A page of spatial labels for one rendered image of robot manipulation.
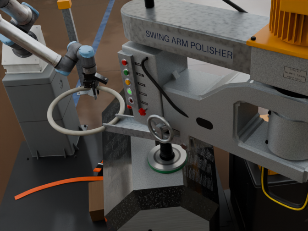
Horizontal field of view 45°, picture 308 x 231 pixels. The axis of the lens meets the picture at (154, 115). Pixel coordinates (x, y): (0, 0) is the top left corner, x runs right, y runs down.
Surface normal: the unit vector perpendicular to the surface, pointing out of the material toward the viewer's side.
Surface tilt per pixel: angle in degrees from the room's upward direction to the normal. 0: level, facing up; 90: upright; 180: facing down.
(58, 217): 0
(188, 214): 90
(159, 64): 90
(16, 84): 90
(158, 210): 90
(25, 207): 0
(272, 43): 0
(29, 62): 47
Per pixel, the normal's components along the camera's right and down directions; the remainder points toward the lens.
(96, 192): -0.11, -0.80
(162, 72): 0.76, 0.32
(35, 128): -0.04, 0.60
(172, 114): -0.64, 0.51
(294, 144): -0.28, 0.59
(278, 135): -0.79, 0.43
